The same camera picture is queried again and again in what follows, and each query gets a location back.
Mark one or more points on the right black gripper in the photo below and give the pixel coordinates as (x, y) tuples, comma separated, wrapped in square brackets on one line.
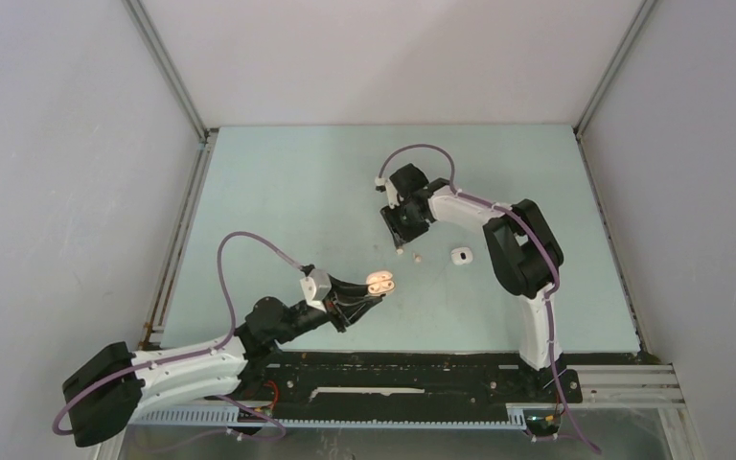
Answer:
[(410, 235)]

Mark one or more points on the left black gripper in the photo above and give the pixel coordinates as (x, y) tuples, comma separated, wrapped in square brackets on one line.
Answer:
[(348, 302)]

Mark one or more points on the pink earbud charging case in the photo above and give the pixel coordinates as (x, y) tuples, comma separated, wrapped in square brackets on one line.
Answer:
[(380, 283)]

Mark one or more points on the white earbud charging case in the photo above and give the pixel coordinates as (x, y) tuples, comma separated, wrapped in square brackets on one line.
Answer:
[(461, 256)]

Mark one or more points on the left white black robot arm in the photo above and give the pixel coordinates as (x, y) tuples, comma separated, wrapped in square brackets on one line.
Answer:
[(117, 386)]

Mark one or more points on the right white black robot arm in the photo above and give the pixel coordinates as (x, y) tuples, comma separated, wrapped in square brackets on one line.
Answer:
[(523, 251)]

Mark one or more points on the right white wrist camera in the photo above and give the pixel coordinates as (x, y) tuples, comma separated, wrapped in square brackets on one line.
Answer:
[(386, 186)]

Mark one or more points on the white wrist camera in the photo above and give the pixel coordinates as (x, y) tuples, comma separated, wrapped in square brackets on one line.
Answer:
[(316, 286), (386, 186)]

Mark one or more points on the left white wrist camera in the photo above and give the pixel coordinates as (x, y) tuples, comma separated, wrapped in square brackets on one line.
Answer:
[(316, 286)]

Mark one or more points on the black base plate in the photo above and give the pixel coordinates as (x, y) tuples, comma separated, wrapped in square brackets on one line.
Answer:
[(407, 386)]

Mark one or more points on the white slotted cable duct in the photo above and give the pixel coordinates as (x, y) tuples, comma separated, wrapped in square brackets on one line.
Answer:
[(230, 416)]

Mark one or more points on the aluminium frame rail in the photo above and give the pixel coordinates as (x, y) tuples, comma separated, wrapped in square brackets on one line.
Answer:
[(627, 386)]

